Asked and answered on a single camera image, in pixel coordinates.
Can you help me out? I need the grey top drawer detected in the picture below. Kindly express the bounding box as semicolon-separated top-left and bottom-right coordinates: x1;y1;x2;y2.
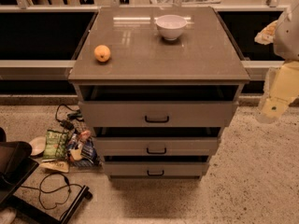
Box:
78;101;238;128

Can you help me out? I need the orange fruit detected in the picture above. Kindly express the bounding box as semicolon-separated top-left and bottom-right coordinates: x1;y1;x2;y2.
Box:
94;45;110;63

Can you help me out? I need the grey drawer cabinet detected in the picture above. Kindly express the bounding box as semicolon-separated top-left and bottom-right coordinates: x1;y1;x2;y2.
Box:
67;6;251;181

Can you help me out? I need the red white snack item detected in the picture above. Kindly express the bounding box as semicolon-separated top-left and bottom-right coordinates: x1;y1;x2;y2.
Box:
78;130;91;142

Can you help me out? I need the grey drawer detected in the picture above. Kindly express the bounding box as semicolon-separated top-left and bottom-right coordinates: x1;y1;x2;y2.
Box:
103;162;209;177
93;137;221;156
78;101;238;128

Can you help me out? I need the blue snack bag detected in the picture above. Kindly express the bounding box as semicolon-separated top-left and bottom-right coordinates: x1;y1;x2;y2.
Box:
72;139;99;167

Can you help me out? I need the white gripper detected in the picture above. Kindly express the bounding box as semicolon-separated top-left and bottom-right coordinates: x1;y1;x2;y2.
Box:
254;21;299;124

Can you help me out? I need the grey middle drawer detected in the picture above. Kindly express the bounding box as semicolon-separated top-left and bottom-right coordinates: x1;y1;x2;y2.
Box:
93;137;221;156

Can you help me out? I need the grey bottom drawer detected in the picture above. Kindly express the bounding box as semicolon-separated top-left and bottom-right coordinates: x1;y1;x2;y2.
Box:
103;162;209;177

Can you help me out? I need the black monitor stand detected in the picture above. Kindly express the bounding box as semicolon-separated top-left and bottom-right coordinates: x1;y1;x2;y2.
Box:
0;128;93;224

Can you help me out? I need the white plate on floor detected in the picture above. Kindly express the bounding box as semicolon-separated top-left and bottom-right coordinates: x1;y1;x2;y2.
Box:
29;136;46;156

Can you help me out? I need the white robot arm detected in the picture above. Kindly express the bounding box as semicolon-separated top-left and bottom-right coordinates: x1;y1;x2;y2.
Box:
254;2;299;123

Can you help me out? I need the green chip bag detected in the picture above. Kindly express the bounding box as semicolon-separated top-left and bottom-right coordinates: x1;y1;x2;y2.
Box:
43;130;68;161

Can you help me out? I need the black power adapter cable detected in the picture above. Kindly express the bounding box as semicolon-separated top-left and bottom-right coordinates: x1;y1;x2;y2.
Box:
54;104;85;132

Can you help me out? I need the white ceramic bowl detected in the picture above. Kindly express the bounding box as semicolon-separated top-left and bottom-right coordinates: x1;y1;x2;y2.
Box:
156;15;187;40

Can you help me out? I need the yellow snack packet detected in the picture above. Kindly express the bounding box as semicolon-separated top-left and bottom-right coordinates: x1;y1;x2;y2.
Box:
40;161;69;173

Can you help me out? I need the black cable on floor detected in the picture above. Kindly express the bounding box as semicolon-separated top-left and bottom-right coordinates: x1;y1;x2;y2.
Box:
20;171;84;211

